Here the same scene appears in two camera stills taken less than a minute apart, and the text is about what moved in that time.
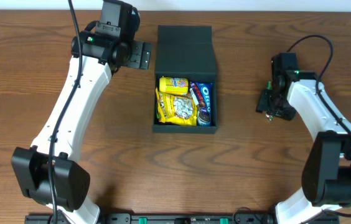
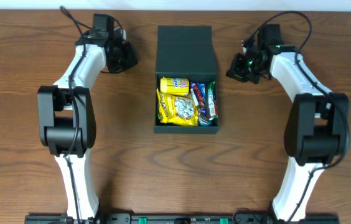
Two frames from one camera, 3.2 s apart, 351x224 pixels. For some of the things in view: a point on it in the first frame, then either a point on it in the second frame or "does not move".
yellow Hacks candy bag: [175, 109] does not move
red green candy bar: [269, 114] -> [212, 102]
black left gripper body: [140, 55] -> [127, 57]
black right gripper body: [266, 102] -> [242, 69]
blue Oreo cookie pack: [204, 113] does not move
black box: [186, 51] does not move
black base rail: [180, 218] does not move
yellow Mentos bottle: [175, 86] does not move
